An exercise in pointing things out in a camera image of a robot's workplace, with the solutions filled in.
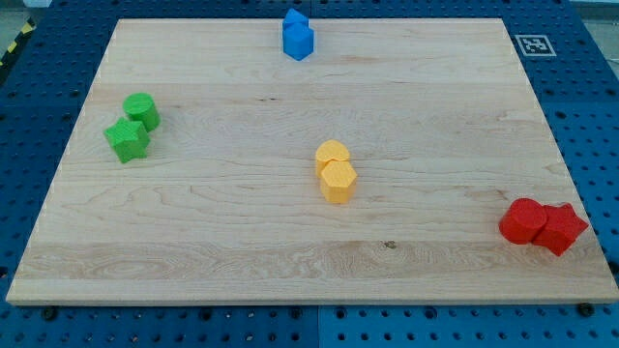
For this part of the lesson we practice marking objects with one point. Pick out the green star block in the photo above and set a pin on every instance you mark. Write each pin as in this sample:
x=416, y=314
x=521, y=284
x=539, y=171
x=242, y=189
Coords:
x=128, y=139

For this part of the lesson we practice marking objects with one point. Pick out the red star block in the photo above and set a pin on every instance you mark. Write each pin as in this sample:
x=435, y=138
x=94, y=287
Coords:
x=561, y=230

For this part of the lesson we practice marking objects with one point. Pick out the yellow hexagon block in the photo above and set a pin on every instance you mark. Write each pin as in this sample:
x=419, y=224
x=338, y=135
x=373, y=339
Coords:
x=338, y=181

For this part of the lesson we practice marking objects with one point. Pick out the yellow heart block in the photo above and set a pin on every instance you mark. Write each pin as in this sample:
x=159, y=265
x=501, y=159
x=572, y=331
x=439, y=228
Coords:
x=330, y=150

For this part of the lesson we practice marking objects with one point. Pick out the wooden board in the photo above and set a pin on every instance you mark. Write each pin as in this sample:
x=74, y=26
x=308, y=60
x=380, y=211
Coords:
x=443, y=129

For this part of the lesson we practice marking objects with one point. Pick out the blue block rear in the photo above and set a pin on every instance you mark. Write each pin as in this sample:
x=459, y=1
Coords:
x=293, y=17

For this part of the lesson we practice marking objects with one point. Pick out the green cylinder block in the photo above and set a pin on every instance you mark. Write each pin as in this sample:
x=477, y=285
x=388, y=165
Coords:
x=141, y=107

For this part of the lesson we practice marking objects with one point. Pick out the red cylinder block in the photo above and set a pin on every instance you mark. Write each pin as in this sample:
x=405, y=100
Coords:
x=523, y=221

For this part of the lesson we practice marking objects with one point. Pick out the white fiducial marker tag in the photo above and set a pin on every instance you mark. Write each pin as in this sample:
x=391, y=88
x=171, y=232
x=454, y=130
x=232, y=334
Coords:
x=535, y=45

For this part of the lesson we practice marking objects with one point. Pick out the yellow black hazard tape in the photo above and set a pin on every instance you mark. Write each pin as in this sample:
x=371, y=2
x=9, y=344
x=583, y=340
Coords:
x=15, y=48

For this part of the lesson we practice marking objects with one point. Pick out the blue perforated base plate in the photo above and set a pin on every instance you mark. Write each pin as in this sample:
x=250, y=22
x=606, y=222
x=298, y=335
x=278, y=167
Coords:
x=47, y=86

